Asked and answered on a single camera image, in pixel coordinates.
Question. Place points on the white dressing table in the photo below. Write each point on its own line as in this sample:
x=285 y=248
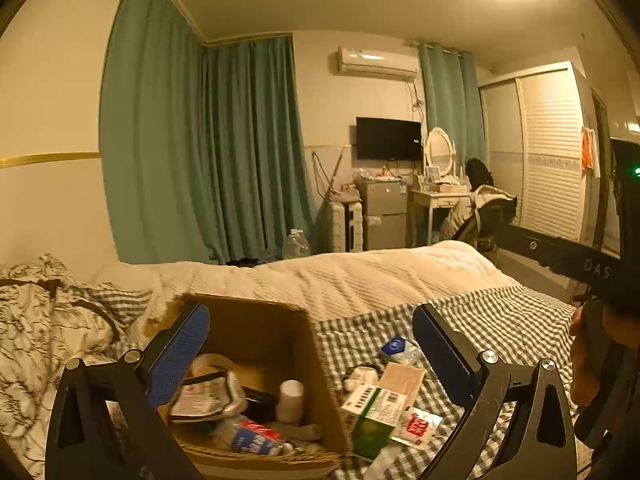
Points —
x=430 y=200

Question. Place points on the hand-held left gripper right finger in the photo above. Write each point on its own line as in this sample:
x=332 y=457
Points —
x=440 y=350

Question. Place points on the beige packet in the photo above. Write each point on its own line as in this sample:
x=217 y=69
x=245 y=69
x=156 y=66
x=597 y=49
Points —
x=402 y=382

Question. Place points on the white plastic bottle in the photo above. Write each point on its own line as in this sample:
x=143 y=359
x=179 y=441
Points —
x=291 y=400

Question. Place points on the person's right hand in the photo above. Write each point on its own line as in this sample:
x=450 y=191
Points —
x=577 y=360

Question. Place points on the blue white packet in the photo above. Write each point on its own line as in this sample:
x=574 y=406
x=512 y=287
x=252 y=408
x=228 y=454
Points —
x=397 y=347

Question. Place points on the white oval mirror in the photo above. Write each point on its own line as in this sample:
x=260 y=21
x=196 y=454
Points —
x=440 y=147

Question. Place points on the beige jacket on chair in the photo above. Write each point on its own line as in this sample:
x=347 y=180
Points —
x=480 y=210

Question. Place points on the black bag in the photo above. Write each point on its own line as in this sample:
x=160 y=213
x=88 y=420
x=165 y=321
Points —
x=479 y=172

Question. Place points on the white textured blanket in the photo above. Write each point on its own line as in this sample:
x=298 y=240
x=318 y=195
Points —
x=350 y=280

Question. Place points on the wide green curtain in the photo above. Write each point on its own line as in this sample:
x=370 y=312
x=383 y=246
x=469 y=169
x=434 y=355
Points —
x=200 y=150

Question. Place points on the green white box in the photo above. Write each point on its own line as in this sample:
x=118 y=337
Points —
x=372 y=425

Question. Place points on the orange hanging cloth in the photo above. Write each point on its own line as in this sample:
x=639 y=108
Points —
x=590 y=152

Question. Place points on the small grey fridge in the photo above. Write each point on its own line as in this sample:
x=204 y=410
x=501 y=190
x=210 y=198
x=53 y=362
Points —
x=382 y=210

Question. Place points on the black television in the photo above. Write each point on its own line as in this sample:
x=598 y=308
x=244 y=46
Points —
x=387 y=139

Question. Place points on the room door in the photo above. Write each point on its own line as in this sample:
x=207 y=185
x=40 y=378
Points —
x=600 y=185

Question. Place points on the white louvred wardrobe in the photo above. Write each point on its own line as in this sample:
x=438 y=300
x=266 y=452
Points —
x=545 y=160

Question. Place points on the clear jar blue label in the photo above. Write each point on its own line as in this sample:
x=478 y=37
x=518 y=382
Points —
x=255 y=437

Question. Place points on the red white sachet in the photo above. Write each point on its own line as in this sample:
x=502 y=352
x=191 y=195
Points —
x=417 y=427

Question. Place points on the white tissue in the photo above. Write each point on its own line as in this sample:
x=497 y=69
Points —
x=360 y=379

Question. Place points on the narrow green curtain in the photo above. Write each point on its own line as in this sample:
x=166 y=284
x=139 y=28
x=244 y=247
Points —
x=450 y=110

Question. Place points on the cardboard box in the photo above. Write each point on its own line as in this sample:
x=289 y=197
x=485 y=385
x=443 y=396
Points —
x=260 y=335

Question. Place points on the white suitcase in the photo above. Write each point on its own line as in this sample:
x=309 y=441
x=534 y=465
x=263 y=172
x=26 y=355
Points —
x=345 y=227

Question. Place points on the grey checked bedsheet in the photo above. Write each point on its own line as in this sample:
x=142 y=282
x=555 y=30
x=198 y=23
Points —
x=525 y=320

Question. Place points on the large clear water bottle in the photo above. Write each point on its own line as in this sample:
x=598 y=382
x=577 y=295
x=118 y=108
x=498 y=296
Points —
x=296 y=245

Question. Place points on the white air conditioner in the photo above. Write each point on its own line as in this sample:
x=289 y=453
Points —
x=375 y=62

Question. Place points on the wooden broom stick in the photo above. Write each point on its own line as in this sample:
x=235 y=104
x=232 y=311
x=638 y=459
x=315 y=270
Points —
x=334 y=175

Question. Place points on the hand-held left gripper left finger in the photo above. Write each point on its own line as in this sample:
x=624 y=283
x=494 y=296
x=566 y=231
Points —
x=180 y=350

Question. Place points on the checked pillow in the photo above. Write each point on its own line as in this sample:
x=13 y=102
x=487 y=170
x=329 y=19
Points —
x=120 y=302

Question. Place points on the small photo frame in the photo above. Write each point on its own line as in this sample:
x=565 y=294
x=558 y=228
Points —
x=432 y=175

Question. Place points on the floral quilt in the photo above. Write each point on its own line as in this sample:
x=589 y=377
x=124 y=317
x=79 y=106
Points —
x=45 y=330

